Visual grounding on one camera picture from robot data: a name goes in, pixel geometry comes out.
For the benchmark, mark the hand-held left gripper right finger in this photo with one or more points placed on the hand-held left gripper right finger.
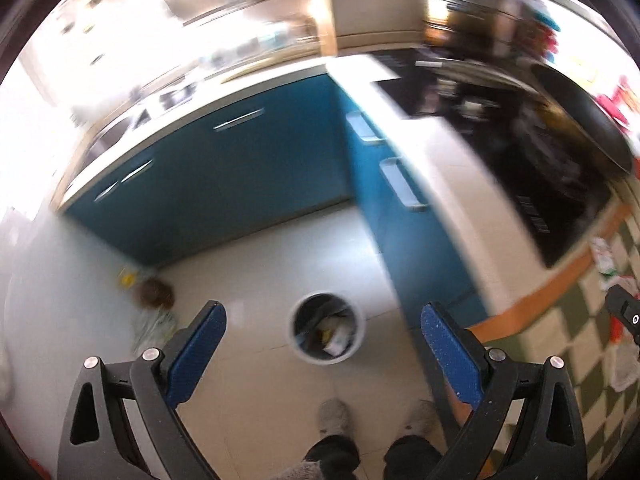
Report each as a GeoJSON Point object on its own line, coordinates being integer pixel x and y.
{"type": "Point", "coordinates": [450, 355]}

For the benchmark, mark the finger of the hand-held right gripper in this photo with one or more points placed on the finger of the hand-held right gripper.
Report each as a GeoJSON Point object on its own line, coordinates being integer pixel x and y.
{"type": "Point", "coordinates": [625, 310]}

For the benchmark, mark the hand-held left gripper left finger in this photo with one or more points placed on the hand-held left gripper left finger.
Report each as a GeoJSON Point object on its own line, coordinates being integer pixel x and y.
{"type": "Point", "coordinates": [197, 355]}

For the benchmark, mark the white rimmed trash bin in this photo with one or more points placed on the white rimmed trash bin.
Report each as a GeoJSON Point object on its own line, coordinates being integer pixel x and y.
{"type": "Point", "coordinates": [307, 325]}

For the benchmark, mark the pile of clear plastic bags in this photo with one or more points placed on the pile of clear plastic bags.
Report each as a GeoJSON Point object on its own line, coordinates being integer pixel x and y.
{"type": "Point", "coordinates": [155, 327]}

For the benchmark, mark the green white checkered tablecloth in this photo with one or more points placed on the green white checkered tablecloth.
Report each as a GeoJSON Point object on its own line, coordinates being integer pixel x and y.
{"type": "Point", "coordinates": [575, 320]}

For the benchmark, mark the white sachet with green print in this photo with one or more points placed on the white sachet with green print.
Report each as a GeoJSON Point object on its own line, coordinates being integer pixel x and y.
{"type": "Point", "coordinates": [605, 257]}

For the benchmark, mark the grey fluffy slipper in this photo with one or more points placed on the grey fluffy slipper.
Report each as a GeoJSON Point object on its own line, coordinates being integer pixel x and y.
{"type": "Point", "coordinates": [335, 415]}
{"type": "Point", "coordinates": [420, 415]}

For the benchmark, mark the blue stove cabinet drawers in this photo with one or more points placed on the blue stove cabinet drawers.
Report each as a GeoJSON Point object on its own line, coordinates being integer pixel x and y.
{"type": "Point", "coordinates": [415, 260]}

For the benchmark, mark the person's right leg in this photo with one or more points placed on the person's right leg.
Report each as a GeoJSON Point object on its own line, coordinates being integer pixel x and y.
{"type": "Point", "coordinates": [410, 457]}

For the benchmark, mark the person's leg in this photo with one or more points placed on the person's leg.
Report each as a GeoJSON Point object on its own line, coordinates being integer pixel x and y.
{"type": "Point", "coordinates": [330, 455]}
{"type": "Point", "coordinates": [410, 457]}

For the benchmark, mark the person's left leg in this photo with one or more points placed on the person's left leg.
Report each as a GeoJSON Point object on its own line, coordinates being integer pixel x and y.
{"type": "Point", "coordinates": [330, 455]}

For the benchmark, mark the blue kitchen sink cabinet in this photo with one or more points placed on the blue kitchen sink cabinet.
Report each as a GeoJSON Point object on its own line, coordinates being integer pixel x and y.
{"type": "Point", "coordinates": [225, 185]}

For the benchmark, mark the black glass gas stove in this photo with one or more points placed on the black glass gas stove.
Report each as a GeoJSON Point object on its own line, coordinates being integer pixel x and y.
{"type": "Point", "coordinates": [500, 160]}

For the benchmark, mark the black wok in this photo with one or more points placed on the black wok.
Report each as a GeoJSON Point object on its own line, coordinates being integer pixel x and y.
{"type": "Point", "coordinates": [585, 115]}

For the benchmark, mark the steel kitchen sink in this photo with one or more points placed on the steel kitchen sink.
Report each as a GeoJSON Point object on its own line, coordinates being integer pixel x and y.
{"type": "Point", "coordinates": [165, 100]}

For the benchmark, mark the stainless steel steamer pot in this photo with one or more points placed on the stainless steel steamer pot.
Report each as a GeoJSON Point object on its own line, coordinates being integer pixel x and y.
{"type": "Point", "coordinates": [475, 5]}

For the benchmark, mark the group of colourful wall stickers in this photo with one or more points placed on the group of colourful wall stickers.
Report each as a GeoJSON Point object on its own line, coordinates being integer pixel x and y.
{"type": "Point", "coordinates": [545, 35]}

